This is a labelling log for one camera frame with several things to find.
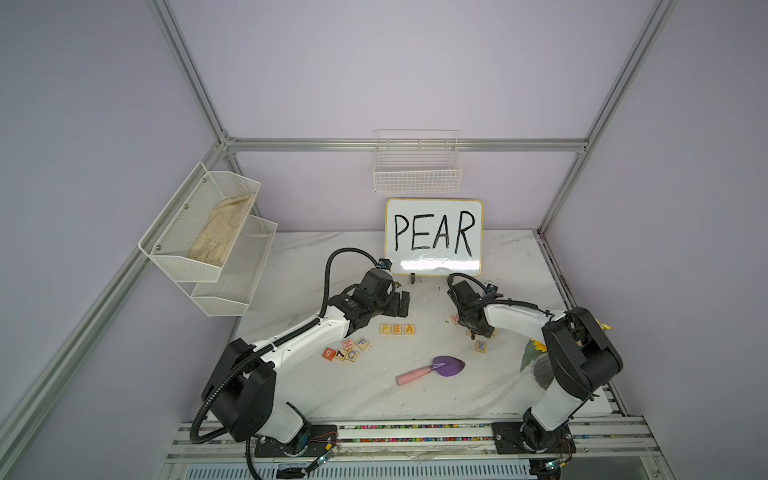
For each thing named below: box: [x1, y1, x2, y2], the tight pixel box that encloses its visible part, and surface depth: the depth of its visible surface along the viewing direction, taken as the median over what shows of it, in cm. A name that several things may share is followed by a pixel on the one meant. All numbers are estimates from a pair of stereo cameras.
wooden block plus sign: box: [474, 340, 488, 354], surface depth 91 cm
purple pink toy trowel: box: [396, 356, 466, 386], surface depth 86 cm
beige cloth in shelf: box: [187, 193, 255, 267], surface depth 81 cm
